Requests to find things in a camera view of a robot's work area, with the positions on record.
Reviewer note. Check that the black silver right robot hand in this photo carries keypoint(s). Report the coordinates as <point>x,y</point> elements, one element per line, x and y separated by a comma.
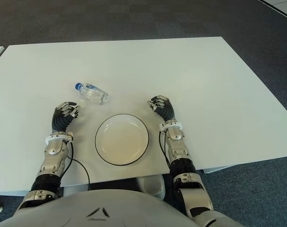
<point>165,110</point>

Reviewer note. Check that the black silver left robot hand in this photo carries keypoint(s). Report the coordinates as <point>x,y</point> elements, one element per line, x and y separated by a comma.
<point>60,120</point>

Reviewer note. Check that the clear bottle with blue cap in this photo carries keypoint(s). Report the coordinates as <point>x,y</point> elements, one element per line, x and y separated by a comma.
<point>92,93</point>

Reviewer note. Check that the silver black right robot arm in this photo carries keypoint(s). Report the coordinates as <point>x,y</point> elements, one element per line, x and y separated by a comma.
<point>181,160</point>

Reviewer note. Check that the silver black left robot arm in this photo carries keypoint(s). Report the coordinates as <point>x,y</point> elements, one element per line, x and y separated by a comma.
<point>52,153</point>

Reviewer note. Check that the white plate with black rim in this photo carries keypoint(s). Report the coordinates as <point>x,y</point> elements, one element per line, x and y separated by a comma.
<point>122,139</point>

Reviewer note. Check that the white robot thigh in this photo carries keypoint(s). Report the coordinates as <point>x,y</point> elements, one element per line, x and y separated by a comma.
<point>153,185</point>

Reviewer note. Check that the white table base panel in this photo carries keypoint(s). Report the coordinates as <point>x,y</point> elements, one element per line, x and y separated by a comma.
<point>216,169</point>

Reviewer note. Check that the grey robot torso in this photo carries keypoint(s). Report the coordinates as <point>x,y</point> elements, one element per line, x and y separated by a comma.
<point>98,210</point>

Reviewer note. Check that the white background table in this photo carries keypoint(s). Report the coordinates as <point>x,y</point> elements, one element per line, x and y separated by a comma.
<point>284,6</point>

